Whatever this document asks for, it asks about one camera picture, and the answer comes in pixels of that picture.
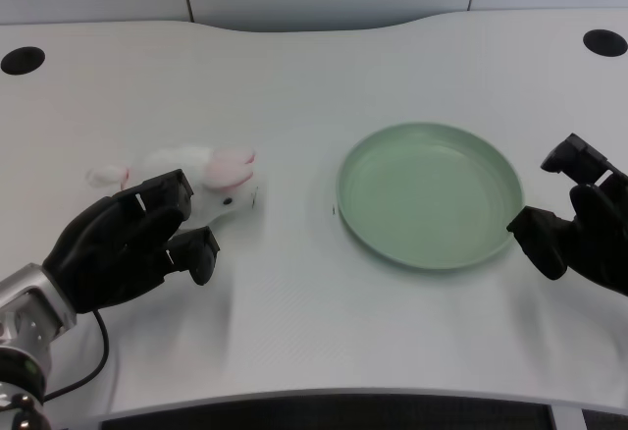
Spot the white plush rabbit doll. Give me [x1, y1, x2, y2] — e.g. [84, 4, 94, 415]
[85, 143, 260, 230]

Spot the black table cable grommet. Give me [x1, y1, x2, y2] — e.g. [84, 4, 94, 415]
[582, 28, 628, 58]
[0, 46, 47, 77]

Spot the green round plate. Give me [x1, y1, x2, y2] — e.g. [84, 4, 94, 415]
[336, 121, 525, 273]

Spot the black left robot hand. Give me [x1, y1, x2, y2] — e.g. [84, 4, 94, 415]
[41, 169, 222, 315]

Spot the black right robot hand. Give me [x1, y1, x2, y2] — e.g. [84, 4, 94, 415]
[505, 133, 628, 297]

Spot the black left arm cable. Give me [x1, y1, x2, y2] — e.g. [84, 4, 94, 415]
[41, 309, 110, 404]

